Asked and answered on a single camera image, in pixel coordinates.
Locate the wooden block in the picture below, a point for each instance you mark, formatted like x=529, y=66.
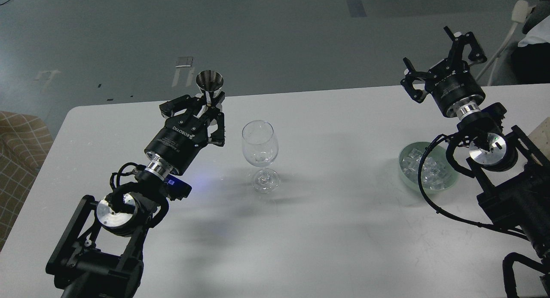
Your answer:
x=540, y=136

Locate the pile of ice cubes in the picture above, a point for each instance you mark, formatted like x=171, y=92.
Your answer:
x=434, y=173

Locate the steel double jigger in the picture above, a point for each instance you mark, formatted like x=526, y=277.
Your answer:
x=210, y=84

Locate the clear wine glass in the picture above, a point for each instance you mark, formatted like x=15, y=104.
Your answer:
x=260, y=148

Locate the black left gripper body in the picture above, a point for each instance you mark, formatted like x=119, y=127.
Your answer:
x=179, y=141

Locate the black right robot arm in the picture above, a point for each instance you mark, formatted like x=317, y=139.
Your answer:
x=511, y=170

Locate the green bowl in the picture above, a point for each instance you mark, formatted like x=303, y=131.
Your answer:
x=438, y=153

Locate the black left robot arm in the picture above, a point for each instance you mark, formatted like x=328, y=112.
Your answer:
x=101, y=252

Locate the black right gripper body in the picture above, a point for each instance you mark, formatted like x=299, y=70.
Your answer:
x=449, y=86

